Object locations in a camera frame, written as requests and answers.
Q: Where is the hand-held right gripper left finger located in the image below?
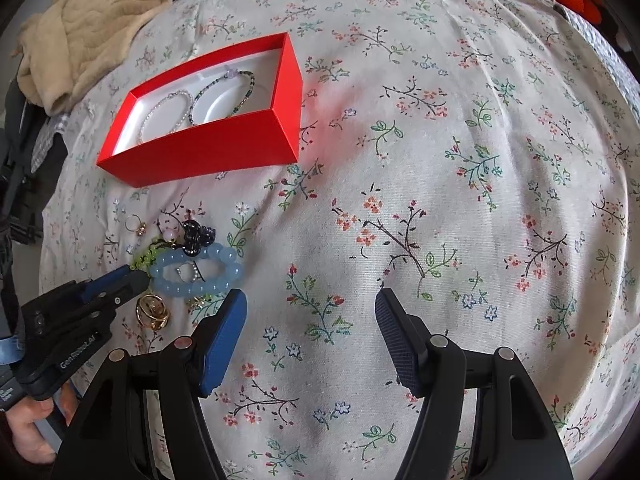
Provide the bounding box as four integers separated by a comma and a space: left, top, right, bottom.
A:
52, 287, 248, 480

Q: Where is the black bow hair clip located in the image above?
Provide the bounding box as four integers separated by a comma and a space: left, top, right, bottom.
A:
181, 220, 216, 256

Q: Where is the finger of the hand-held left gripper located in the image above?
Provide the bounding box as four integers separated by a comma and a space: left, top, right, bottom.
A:
89, 272, 152, 318
80, 265, 136, 303

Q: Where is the dark office chair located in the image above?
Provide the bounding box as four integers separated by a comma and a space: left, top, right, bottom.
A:
0, 77, 68, 281

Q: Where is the red jewelry box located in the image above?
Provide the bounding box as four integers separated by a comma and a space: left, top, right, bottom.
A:
96, 32, 303, 188

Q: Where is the person's left hand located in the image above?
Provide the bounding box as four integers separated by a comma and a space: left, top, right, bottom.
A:
0, 394, 57, 465

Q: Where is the white bead bracelet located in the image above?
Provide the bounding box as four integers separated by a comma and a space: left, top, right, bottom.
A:
137, 89, 194, 143

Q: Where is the black cord pink bead bracelet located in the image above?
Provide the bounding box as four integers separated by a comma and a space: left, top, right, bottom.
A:
155, 215, 181, 251

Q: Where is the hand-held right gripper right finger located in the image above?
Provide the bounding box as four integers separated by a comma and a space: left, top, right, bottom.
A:
375, 287, 576, 480

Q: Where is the beige quilted blanket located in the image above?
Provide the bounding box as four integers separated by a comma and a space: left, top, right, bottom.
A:
17, 0, 176, 116

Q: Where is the floral bed sheet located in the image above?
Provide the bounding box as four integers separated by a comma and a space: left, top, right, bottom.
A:
40, 0, 640, 480

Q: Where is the dark green bead necklace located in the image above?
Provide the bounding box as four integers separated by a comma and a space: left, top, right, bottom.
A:
189, 69, 256, 127

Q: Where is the lime green bead bracelet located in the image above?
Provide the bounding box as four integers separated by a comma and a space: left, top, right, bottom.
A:
129, 240, 173, 271

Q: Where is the light blue bead bracelet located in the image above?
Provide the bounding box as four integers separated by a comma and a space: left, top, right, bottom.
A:
150, 242, 246, 298

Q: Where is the small gold earring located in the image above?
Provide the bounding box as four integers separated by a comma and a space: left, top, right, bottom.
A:
187, 294, 226, 312

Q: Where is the large gold ring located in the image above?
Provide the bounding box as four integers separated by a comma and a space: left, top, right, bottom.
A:
137, 294, 171, 332

